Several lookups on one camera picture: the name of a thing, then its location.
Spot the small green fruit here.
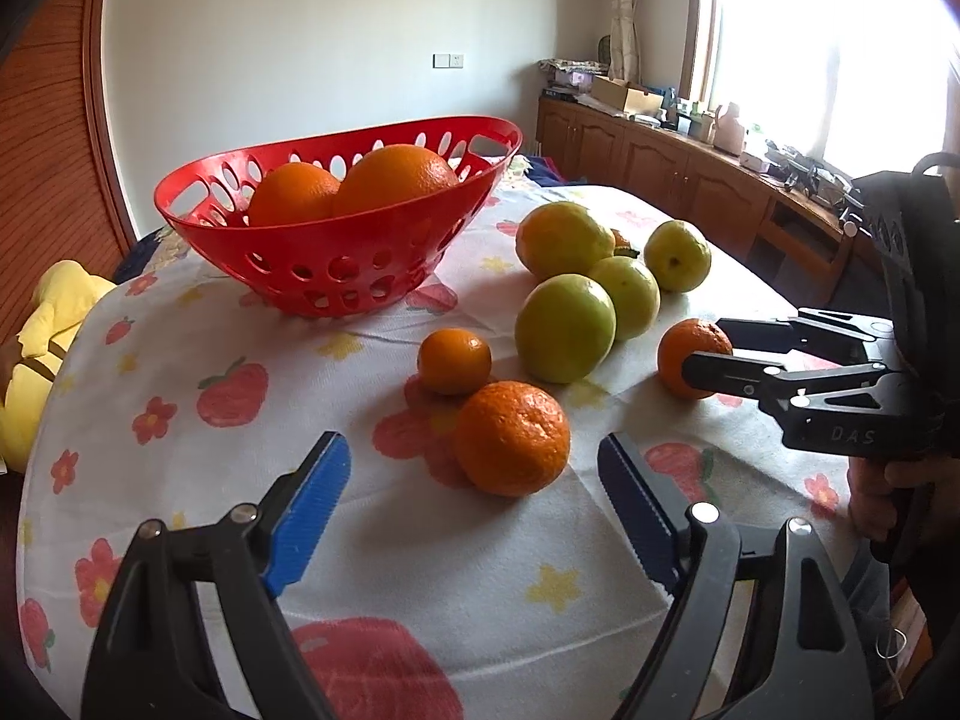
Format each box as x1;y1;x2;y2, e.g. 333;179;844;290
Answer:
643;220;713;293
587;256;662;341

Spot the bumpy mandarin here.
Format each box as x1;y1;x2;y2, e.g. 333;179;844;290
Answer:
658;318;734;401
452;380;572;498

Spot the beige curtain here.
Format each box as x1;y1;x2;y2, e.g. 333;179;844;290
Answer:
604;0;646;83

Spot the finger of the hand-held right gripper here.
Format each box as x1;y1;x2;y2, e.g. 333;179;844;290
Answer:
682;351;901;421
716;307;897;370

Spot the person's right hand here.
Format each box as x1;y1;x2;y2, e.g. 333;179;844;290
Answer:
847;456;912;542

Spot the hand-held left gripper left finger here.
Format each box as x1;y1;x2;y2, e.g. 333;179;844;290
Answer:
81;431;353;720

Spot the wooden headboard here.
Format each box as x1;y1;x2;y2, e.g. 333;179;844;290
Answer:
0;0;137;350

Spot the yellow plush toy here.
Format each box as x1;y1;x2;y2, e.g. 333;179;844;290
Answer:
0;260;117;466

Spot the cardboard box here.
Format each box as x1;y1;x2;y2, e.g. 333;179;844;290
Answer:
592;75;665;117

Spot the window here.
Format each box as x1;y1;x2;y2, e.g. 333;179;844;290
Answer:
690;0;960;181

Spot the red plastic basket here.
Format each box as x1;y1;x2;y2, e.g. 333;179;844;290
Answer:
154;116;524;318

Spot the wooden cabinet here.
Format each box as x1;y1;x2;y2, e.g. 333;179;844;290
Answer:
536;94;886;293

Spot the white jug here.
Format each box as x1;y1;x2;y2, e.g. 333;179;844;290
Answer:
712;101;751;155

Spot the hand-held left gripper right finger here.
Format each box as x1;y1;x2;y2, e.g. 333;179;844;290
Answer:
598;433;875;720

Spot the large yellow-green pear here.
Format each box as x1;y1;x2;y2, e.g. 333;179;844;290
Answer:
515;201;617;280

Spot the small smooth orange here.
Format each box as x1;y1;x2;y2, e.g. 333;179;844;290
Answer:
417;328;493;396

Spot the white strawberry printed cloth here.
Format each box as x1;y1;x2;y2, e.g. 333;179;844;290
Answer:
16;154;893;720

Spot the large orange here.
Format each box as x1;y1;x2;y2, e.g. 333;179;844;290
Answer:
334;144;460;218
247;162;344;227

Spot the pile of packets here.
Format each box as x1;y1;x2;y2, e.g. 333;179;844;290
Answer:
538;58;610;98

